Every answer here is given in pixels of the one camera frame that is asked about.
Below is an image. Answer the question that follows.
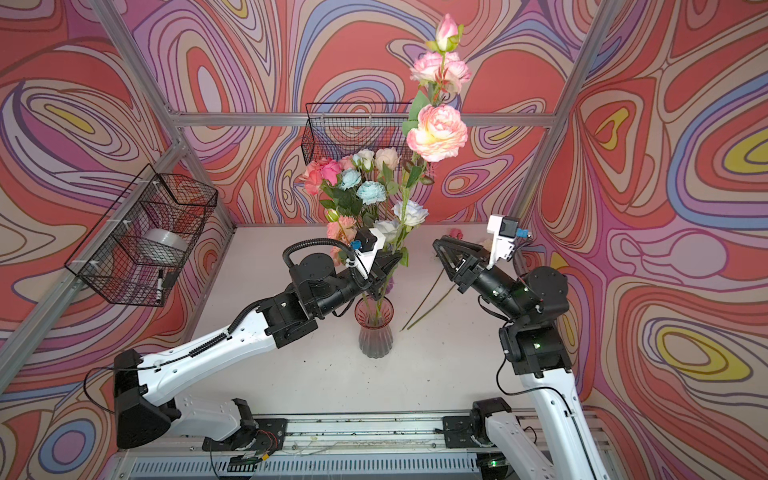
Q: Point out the white blue rose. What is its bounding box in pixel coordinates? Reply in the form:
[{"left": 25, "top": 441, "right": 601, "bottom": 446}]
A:
[{"left": 393, "top": 200, "right": 429, "bottom": 266}]

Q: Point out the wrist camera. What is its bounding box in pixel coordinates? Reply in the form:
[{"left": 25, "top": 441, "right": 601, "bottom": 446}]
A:
[
  {"left": 348, "top": 227, "right": 386, "bottom": 279},
  {"left": 487, "top": 215, "right": 532, "bottom": 270}
]

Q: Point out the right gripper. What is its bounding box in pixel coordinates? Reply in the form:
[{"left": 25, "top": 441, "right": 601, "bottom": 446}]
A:
[{"left": 432, "top": 236, "right": 527, "bottom": 324}]

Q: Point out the black marker pen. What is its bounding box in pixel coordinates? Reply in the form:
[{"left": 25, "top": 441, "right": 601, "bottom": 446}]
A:
[{"left": 155, "top": 269, "right": 164, "bottom": 305}]

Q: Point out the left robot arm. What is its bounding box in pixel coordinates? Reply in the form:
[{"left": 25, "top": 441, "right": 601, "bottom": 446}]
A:
[{"left": 111, "top": 229, "right": 403, "bottom": 452}]

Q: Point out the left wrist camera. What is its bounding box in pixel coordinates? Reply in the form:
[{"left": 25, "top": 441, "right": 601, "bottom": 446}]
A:
[{"left": 348, "top": 227, "right": 386, "bottom": 279}]

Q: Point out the cream white rose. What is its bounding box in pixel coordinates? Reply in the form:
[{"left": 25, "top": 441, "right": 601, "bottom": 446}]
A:
[{"left": 374, "top": 148, "right": 400, "bottom": 199}]

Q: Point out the pink peony spray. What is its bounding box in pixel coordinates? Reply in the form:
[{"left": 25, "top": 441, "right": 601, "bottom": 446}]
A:
[
  {"left": 375, "top": 13, "right": 474, "bottom": 319},
  {"left": 325, "top": 209, "right": 357, "bottom": 266}
]

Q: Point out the back wire basket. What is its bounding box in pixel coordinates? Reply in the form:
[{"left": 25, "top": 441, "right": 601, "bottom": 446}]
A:
[{"left": 301, "top": 101, "right": 412, "bottom": 165}]

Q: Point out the magenta rose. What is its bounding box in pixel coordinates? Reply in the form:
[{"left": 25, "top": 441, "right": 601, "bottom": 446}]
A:
[{"left": 320, "top": 158, "right": 343, "bottom": 186}]

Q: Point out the large salmon pink rose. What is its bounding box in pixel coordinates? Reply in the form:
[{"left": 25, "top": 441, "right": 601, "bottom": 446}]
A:
[{"left": 303, "top": 158, "right": 335, "bottom": 181}]

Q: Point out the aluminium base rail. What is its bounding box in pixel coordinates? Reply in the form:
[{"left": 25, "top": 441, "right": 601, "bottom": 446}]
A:
[{"left": 108, "top": 411, "right": 512, "bottom": 479}]

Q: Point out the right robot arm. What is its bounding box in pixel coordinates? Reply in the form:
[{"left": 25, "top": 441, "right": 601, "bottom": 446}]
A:
[{"left": 433, "top": 236, "right": 610, "bottom": 479}]

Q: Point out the green stemmed rose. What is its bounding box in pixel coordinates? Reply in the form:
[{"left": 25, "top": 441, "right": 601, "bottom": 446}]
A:
[{"left": 374, "top": 220, "right": 399, "bottom": 244}]

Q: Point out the bunch of artificial flowers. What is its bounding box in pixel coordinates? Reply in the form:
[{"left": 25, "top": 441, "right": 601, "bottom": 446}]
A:
[{"left": 401, "top": 227, "right": 464, "bottom": 331}]

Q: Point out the silver tape roll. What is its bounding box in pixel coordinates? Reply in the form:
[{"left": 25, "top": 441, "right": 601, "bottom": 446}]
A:
[{"left": 143, "top": 228, "right": 188, "bottom": 251}]

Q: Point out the red grey glass vase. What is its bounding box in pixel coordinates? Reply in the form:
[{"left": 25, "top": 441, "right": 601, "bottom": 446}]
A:
[{"left": 354, "top": 296, "right": 394, "bottom": 359}]

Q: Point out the left wire basket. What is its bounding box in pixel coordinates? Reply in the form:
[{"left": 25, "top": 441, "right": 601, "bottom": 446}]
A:
[{"left": 65, "top": 165, "right": 218, "bottom": 307}]

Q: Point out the light blue flower stem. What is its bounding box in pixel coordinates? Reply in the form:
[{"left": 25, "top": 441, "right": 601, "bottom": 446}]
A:
[{"left": 333, "top": 169, "right": 388, "bottom": 227}]

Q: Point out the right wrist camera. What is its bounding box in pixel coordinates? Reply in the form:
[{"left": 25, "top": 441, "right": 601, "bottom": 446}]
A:
[{"left": 487, "top": 215, "right": 532, "bottom": 270}]

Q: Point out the wire basket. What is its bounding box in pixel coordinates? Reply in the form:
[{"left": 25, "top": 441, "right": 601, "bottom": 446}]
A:
[
  {"left": 65, "top": 165, "right": 218, "bottom": 307},
  {"left": 301, "top": 101, "right": 412, "bottom": 165}
]

